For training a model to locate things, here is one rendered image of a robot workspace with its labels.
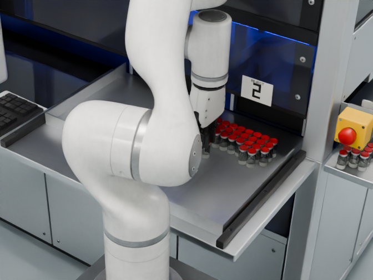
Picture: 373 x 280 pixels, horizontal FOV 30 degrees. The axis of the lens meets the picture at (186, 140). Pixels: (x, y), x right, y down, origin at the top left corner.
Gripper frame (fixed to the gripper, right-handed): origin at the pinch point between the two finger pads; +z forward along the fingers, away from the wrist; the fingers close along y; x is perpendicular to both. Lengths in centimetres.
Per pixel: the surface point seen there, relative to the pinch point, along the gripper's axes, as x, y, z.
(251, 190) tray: 15.9, 5.3, 5.9
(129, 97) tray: -31.9, -11.4, 5.9
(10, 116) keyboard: -58, 9, 11
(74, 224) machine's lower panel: -60, -14, 69
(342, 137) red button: 29.8, -10.7, -5.7
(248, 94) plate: 3.4, -14.1, -6.1
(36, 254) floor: -80, -14, 94
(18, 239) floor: -92, -16, 94
